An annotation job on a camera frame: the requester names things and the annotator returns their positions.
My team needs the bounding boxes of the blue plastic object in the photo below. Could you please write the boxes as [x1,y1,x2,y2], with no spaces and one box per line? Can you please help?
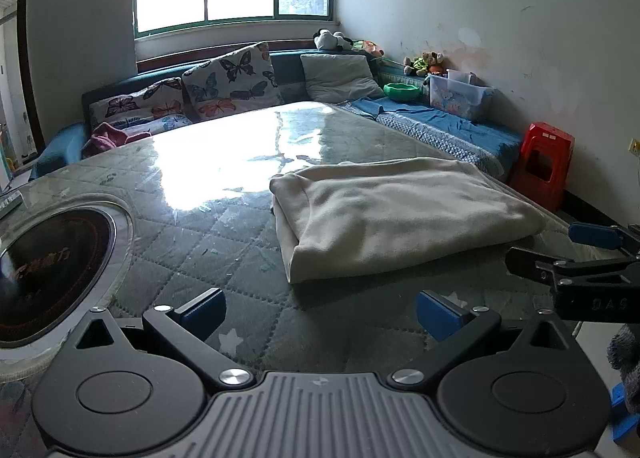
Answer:
[612,380,640,441]

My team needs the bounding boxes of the red plastic stool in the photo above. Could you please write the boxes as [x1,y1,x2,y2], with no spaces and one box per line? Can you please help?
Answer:
[507,121,576,211]

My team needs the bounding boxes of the large butterfly print cushion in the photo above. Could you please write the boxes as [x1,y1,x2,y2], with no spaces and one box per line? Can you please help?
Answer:
[181,41,285,121]

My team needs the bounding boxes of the blue sofa sheet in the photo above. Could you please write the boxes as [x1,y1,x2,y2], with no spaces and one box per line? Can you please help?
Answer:
[342,96,523,174]

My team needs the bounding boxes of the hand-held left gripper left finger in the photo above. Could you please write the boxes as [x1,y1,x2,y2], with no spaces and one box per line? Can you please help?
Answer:
[60,287,256,386]

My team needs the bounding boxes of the green bowl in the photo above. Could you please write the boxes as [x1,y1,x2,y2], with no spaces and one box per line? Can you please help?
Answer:
[384,82,422,102]

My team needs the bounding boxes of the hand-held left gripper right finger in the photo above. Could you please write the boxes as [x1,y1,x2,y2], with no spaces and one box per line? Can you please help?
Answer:
[387,289,583,386]

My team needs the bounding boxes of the clear plastic storage box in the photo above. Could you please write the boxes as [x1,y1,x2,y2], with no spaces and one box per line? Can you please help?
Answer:
[425,69,495,121]

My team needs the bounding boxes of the blue corner sofa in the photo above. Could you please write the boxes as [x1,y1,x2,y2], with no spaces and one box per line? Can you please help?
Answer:
[27,46,523,184]

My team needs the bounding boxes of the pink cloth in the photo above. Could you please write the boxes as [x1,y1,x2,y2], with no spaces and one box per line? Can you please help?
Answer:
[81,121,153,159]

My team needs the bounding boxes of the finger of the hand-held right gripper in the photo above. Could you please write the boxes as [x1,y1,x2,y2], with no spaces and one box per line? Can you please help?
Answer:
[505,247,640,291]
[569,221,640,259]

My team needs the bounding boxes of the brown and green plush toys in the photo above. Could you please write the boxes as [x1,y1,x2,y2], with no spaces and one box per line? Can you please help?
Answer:
[402,51,447,78]

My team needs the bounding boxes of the orange and green toy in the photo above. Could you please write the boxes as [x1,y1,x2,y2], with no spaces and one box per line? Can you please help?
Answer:
[352,40,385,58]

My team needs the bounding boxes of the white and black plush toy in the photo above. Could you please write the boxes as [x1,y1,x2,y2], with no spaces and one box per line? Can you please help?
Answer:
[313,28,356,52]

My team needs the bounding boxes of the round black induction cooker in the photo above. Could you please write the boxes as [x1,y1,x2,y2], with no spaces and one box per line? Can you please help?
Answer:
[0,193,135,351]

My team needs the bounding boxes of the long butterfly print cushion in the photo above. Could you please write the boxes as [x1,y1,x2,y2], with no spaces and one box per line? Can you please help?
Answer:
[89,77,193,136]

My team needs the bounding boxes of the brown door frame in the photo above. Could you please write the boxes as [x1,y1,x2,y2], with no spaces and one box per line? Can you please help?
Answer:
[17,0,48,159]

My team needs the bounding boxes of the grey fuzzy cloth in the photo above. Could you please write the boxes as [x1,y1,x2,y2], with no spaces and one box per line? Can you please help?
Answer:
[607,323,640,414]

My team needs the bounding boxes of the cream sweatshirt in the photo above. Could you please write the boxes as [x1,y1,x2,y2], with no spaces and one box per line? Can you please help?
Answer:
[269,157,547,284]

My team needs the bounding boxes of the grey pillow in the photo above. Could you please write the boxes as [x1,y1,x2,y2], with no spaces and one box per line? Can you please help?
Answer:
[300,53,386,104]

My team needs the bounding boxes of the grey remote control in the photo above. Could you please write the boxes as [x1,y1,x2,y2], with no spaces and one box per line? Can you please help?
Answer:
[0,189,25,218]

